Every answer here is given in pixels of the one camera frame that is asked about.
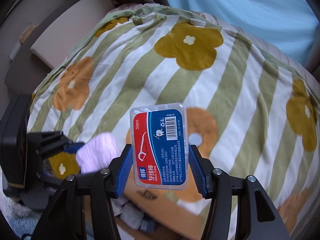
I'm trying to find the pink towel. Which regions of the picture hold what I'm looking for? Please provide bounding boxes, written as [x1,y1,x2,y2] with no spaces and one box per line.
[75,132,121,174]

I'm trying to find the red blue floss box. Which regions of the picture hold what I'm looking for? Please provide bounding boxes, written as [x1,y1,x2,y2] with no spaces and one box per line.
[130,102,189,190]

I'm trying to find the small dark blue box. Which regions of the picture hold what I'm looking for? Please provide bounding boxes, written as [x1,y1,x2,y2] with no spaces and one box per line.
[139,219,158,234]

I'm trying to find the open cardboard box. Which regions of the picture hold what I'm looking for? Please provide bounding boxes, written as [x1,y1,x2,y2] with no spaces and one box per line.
[83,164,208,240]

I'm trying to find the floral striped fleece blanket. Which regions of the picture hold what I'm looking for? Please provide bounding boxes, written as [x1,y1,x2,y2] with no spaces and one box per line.
[28,5,319,239]

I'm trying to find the beige padded headboard panel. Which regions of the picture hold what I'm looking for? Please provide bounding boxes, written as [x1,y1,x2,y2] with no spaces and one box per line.
[30,0,114,69]

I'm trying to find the light blue hanging sheet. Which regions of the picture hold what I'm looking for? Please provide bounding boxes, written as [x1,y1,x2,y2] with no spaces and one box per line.
[167,0,319,69]

